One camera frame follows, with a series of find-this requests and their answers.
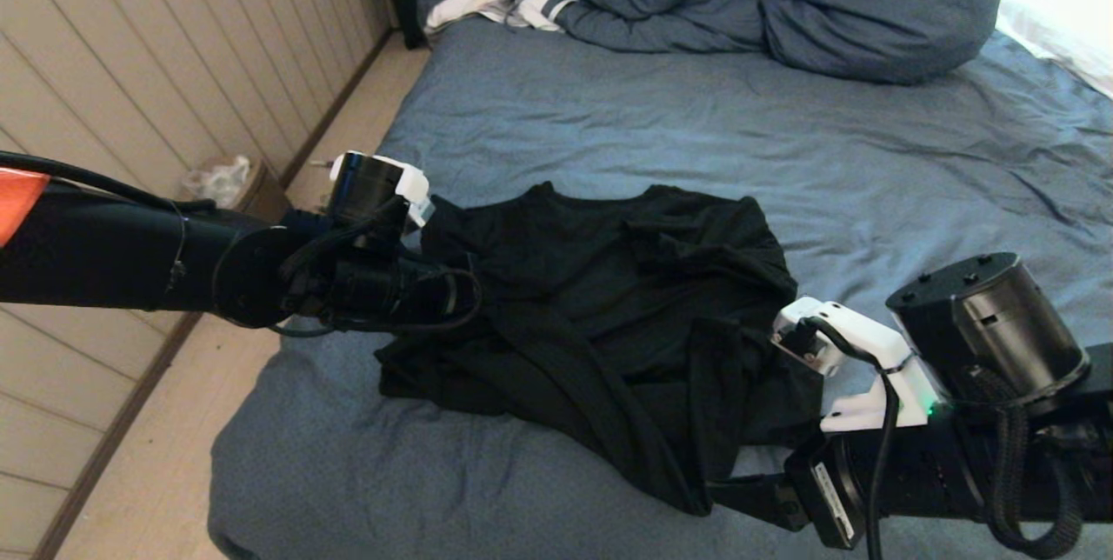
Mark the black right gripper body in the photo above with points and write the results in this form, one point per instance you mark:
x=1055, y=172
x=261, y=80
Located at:
x=887, y=482

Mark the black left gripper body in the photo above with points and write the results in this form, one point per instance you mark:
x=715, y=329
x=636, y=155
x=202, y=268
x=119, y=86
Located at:
x=391, y=290

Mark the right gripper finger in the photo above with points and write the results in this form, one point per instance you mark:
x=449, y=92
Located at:
x=752, y=499

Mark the black moon print T-shirt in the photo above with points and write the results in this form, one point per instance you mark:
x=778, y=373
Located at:
x=609, y=308

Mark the brown trash bin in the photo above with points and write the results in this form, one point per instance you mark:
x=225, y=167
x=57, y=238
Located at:
x=265, y=190

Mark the clear plastic bin liner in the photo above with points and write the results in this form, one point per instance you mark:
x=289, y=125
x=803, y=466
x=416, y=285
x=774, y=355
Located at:
x=217, y=179

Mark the blue bed sheet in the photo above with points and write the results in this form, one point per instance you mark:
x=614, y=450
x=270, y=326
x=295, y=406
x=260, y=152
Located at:
x=652, y=108

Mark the white pillow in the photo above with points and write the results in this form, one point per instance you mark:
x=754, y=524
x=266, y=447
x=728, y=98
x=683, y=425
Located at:
x=1065, y=30

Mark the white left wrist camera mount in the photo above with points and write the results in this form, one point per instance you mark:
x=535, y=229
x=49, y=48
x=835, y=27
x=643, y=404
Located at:
x=413, y=186

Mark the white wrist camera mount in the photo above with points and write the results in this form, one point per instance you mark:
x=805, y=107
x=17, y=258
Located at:
x=869, y=369
x=413, y=186

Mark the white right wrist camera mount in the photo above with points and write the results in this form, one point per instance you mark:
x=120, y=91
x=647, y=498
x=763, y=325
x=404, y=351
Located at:
x=869, y=369

